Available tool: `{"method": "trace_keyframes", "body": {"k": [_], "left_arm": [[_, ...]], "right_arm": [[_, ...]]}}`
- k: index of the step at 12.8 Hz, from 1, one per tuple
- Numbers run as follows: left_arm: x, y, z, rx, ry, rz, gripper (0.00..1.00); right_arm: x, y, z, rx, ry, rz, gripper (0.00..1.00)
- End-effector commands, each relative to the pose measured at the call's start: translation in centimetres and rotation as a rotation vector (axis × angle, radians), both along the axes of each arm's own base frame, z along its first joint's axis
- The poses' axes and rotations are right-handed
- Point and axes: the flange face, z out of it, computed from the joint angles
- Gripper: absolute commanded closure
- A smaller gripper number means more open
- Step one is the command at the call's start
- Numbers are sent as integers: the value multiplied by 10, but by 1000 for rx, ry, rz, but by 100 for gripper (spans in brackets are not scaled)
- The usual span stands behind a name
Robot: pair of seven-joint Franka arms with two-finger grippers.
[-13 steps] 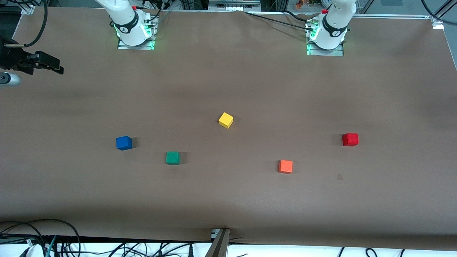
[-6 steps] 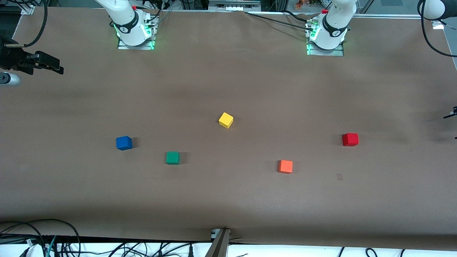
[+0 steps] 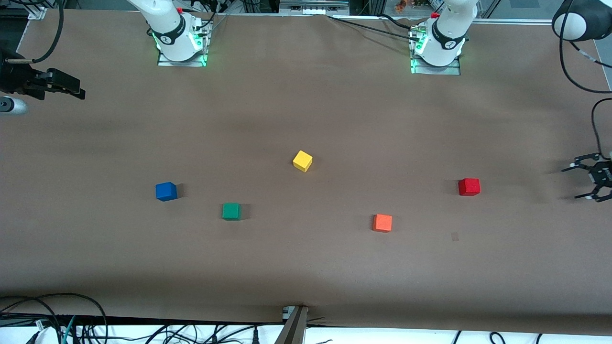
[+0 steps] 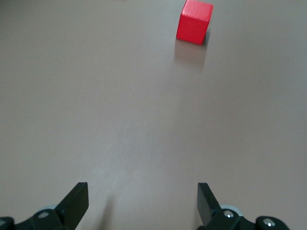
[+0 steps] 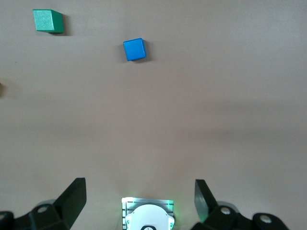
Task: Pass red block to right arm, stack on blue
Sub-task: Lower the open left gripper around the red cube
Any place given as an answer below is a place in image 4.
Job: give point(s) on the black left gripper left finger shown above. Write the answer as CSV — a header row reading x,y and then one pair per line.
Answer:
x,y
72,206

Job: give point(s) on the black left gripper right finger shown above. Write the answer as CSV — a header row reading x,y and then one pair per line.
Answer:
x,y
208,206

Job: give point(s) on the red wooden block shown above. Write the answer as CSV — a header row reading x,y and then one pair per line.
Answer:
x,y
192,24

